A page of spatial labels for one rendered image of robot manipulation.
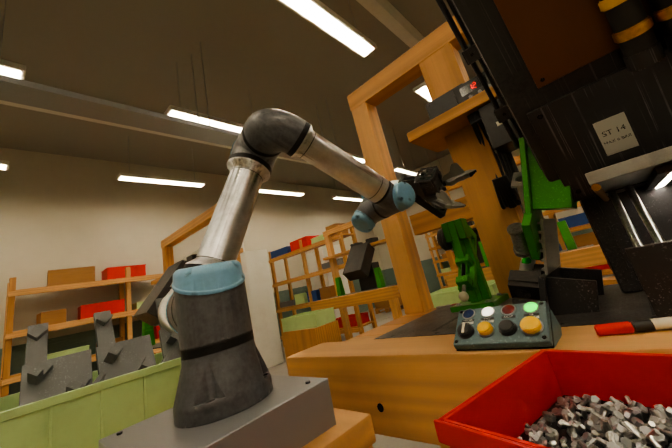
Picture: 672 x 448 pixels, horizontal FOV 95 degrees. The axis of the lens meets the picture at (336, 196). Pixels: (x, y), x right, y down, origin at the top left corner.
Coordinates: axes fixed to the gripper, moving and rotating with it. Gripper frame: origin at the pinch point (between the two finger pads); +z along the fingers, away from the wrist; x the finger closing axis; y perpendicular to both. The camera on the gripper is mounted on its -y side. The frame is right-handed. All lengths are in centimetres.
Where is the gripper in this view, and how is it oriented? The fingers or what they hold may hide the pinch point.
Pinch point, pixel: (472, 189)
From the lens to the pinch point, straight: 92.8
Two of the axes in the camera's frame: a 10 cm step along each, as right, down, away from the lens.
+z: 7.3, -0.9, -6.8
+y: -5.0, -7.4, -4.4
